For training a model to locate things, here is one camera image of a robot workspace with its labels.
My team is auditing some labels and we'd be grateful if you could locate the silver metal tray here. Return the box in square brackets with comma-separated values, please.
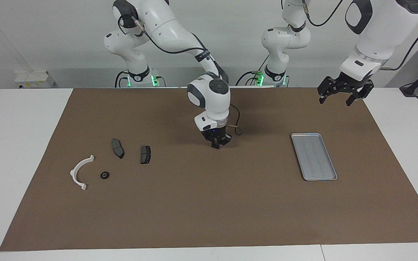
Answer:
[291, 133, 338, 181]

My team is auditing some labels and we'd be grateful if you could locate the brown table mat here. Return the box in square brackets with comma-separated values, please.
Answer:
[0, 87, 418, 252]

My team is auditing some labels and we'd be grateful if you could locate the grey brake pad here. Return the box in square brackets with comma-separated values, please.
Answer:
[140, 145, 152, 165]
[112, 138, 125, 159]

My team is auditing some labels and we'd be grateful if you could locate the black left base cable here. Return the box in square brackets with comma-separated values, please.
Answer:
[235, 54, 270, 86]

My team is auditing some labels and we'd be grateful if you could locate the black base cable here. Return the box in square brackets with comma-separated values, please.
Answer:
[235, 54, 270, 86]
[115, 71, 130, 88]

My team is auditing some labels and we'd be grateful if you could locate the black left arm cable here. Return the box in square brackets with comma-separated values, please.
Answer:
[302, 0, 418, 71]

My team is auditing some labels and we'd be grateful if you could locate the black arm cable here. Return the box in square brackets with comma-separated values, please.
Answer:
[302, 0, 418, 71]
[120, 9, 243, 136]

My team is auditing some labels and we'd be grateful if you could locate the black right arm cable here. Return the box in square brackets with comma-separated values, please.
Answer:
[120, 9, 243, 136]

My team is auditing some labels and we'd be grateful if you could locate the black right base cable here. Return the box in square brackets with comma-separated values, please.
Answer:
[115, 71, 130, 88]

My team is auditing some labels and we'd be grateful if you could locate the white curved plastic bracket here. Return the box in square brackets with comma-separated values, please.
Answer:
[70, 155, 95, 191]

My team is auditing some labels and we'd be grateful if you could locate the white wall socket box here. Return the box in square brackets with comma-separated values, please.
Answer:
[15, 71, 55, 88]

